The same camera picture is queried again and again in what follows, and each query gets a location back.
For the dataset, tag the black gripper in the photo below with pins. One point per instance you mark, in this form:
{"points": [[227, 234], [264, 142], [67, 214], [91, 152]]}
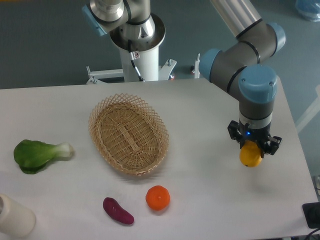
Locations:
{"points": [[261, 136]]}

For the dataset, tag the yellow mango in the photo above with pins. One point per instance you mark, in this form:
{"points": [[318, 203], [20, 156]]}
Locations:
{"points": [[250, 154]]}

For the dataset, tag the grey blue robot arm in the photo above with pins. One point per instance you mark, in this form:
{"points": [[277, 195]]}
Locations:
{"points": [[238, 71]]}

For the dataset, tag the woven wicker basket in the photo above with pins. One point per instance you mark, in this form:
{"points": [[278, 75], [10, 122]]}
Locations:
{"points": [[129, 134]]}

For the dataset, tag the black device at table edge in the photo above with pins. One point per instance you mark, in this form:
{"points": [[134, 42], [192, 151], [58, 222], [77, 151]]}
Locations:
{"points": [[312, 214]]}

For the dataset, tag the orange tangerine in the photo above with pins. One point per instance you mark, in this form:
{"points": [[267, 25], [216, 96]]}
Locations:
{"points": [[157, 198]]}

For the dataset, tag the blue object in corner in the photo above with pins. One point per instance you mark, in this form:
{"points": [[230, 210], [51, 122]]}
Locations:
{"points": [[309, 9]]}

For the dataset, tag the purple sweet potato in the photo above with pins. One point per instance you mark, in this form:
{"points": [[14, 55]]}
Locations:
{"points": [[116, 212]]}

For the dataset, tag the green bok choy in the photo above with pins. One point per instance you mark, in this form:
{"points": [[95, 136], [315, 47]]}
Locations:
{"points": [[32, 155]]}

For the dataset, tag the white cylindrical bottle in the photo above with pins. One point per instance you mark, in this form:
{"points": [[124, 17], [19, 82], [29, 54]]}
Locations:
{"points": [[16, 220]]}

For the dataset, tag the white frame bar right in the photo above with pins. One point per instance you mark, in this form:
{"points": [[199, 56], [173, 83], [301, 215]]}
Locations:
{"points": [[309, 113]]}

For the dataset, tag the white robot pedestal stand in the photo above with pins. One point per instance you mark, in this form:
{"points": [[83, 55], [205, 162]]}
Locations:
{"points": [[138, 46]]}

